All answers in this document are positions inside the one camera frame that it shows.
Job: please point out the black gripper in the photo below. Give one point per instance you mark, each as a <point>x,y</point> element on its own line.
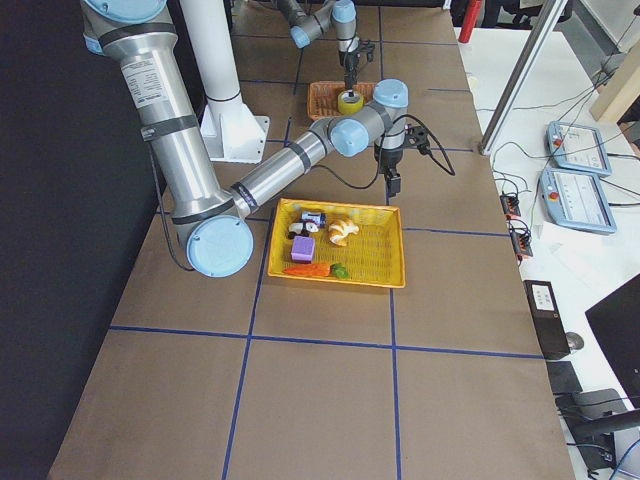
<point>349,62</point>
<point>388,159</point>

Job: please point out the yellow tape roll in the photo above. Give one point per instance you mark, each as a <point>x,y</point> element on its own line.
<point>349,102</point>

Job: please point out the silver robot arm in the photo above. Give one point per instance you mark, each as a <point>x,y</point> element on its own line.
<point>342,17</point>
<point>210,220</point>

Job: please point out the brown wicker basket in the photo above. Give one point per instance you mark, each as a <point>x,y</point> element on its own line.
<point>322,97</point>

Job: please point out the yellow plastic basket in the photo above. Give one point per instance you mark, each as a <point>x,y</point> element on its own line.
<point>373,257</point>

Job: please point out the toy croissant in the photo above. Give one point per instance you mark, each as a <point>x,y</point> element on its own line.
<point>340,229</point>

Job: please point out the toy panda figure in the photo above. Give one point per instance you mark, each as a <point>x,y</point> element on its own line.
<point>304,229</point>

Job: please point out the orange toy carrot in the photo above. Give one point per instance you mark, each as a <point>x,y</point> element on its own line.
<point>318,270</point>

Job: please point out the purple foam block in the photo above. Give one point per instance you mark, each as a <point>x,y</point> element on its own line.
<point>303,249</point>

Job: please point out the orange power strip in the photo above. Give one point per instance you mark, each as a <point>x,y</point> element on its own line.
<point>521,243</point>
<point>510,205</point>

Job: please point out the white mounting column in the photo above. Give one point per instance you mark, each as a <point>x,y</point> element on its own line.
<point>231,132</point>

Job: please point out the red cylinder bottle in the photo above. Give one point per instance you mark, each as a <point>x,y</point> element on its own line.
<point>472,13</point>

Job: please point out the lower teach pendant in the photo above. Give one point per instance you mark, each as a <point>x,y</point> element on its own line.
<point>576,200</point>

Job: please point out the teach pendant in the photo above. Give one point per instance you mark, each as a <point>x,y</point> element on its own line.
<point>578,147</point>
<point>576,200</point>

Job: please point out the upper teach pendant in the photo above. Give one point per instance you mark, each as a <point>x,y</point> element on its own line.
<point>578,147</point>

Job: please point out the black rectangular box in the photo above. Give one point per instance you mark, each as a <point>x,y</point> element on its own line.
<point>546,319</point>

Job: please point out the black monitor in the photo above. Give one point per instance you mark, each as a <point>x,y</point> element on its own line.
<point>614,321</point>

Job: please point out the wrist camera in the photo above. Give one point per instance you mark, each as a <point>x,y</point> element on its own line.
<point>416,137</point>
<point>366,48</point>

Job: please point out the aluminium frame post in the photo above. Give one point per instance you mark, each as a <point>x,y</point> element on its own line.
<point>549,16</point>

